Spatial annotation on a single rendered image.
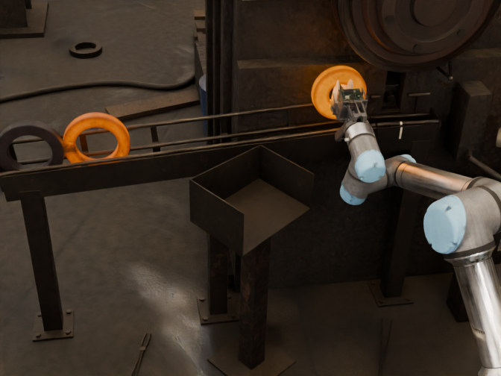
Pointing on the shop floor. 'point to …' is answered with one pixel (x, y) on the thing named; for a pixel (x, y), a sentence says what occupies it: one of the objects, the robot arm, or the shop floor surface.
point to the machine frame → (296, 65)
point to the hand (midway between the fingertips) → (339, 86)
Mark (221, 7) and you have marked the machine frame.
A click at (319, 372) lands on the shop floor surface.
